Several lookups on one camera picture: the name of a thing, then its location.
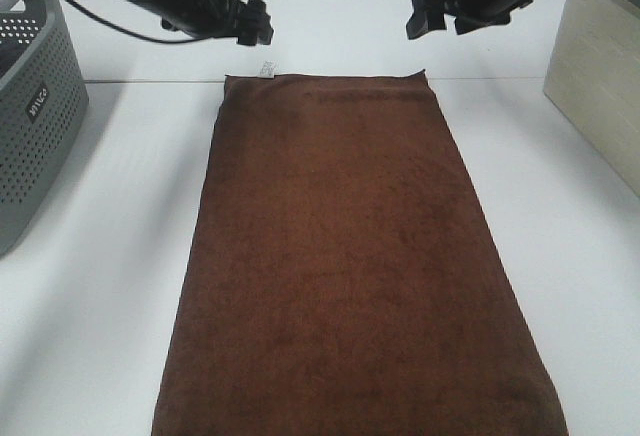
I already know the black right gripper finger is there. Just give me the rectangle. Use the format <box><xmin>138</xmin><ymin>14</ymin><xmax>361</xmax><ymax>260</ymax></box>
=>
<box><xmin>406</xmin><ymin>0</ymin><xmax>446</xmax><ymax>40</ymax></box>
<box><xmin>454</xmin><ymin>11</ymin><xmax>512</xmax><ymax>35</ymax></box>

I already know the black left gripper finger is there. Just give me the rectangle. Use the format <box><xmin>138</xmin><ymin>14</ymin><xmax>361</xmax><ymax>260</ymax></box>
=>
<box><xmin>236</xmin><ymin>0</ymin><xmax>274</xmax><ymax>47</ymax></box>
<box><xmin>160</xmin><ymin>18</ymin><xmax>198</xmax><ymax>39</ymax></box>

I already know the brown towel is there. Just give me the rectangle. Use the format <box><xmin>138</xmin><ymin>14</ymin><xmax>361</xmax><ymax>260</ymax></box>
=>
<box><xmin>152</xmin><ymin>73</ymin><xmax>568</xmax><ymax>435</ymax></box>

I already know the white towel label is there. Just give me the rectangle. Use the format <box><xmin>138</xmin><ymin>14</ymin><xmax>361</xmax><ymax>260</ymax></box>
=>
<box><xmin>258</xmin><ymin>61</ymin><xmax>277</xmax><ymax>79</ymax></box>

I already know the beige storage box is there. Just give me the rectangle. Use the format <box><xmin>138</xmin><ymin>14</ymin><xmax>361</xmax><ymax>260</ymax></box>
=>
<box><xmin>544</xmin><ymin>0</ymin><xmax>639</xmax><ymax>192</ymax></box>

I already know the grey perforated plastic basket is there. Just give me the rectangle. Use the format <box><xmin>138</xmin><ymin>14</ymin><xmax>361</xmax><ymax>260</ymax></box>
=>
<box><xmin>1</xmin><ymin>0</ymin><xmax>88</xmax><ymax>255</ymax></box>

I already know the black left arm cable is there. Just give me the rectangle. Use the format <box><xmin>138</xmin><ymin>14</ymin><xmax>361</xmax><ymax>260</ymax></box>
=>
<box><xmin>49</xmin><ymin>0</ymin><xmax>241</xmax><ymax>45</ymax></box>

